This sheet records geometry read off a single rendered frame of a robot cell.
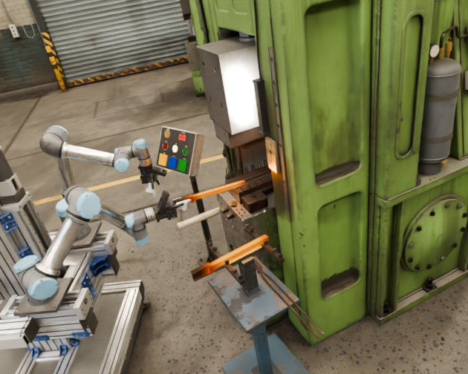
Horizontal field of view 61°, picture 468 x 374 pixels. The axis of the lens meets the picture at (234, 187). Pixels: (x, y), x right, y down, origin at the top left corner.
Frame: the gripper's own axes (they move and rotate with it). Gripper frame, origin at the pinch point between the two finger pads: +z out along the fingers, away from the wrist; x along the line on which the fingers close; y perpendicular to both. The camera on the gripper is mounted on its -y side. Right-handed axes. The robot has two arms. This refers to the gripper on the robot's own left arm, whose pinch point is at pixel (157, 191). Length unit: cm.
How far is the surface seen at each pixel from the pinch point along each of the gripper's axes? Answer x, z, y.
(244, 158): -8, -11, -56
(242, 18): 22, -96, -68
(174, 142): -29.2, -19.1, -11.1
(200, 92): -478, 86, 35
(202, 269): 82, -5, -37
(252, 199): 29, -4, -60
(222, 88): 25, -67, -54
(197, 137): -20.9, -23.6, -28.1
